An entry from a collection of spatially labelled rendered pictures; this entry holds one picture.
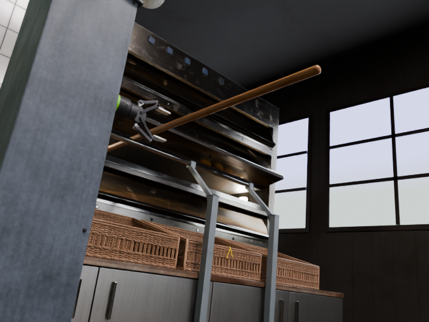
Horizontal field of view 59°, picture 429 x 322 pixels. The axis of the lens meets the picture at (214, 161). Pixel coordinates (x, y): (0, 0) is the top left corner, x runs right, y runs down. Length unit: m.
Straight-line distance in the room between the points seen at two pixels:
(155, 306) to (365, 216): 2.91
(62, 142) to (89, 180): 0.10
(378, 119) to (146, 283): 3.40
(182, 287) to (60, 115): 1.15
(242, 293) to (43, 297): 1.40
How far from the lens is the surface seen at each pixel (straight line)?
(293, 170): 4.78
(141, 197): 2.31
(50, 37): 0.90
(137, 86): 2.48
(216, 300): 1.95
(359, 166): 4.38
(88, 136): 0.87
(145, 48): 2.63
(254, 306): 2.15
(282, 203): 4.74
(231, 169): 2.82
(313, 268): 2.66
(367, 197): 4.25
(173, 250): 1.83
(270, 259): 2.17
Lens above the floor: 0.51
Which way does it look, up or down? 19 degrees up
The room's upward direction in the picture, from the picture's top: 6 degrees clockwise
